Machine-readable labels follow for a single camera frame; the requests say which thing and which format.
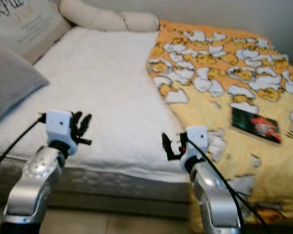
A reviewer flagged dark red-green cover book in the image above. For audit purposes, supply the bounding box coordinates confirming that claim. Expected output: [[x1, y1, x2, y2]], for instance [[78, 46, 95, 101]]
[[231, 107, 284, 145]]

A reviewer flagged white quilted mattress cover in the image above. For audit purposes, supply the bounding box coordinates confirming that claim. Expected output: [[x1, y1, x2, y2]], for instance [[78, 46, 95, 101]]
[[0, 27, 194, 184]]

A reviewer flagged grey patterned mattress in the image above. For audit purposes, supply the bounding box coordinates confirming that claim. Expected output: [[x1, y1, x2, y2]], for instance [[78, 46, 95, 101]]
[[0, 155, 192, 203]]

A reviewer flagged plain grey pillow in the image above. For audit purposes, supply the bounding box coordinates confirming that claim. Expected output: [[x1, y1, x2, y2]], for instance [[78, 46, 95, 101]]
[[0, 44, 50, 130]]

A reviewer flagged yellow duck print blanket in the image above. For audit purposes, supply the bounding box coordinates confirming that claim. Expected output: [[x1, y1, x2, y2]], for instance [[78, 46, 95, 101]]
[[146, 19, 293, 234]]

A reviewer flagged beige knotted bolster pillow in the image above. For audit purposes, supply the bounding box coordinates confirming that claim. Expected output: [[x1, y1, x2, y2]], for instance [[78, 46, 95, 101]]
[[60, 0, 160, 33]]

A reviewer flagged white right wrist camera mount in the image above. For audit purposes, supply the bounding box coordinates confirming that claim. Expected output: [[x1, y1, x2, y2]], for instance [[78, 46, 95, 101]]
[[181, 125, 209, 164]]

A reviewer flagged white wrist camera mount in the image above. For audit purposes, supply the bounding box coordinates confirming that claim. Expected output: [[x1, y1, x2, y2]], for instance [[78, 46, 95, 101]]
[[181, 125, 209, 164], [45, 110, 77, 148]]

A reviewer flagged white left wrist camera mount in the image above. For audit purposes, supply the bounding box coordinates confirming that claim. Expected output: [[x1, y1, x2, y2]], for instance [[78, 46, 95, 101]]
[[45, 110, 77, 148]]

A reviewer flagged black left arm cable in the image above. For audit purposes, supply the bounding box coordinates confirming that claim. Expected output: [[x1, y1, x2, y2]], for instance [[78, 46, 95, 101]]
[[0, 114, 47, 174]]

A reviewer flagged grey bed frame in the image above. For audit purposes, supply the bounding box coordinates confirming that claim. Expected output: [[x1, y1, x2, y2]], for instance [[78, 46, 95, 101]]
[[0, 188, 191, 220]]

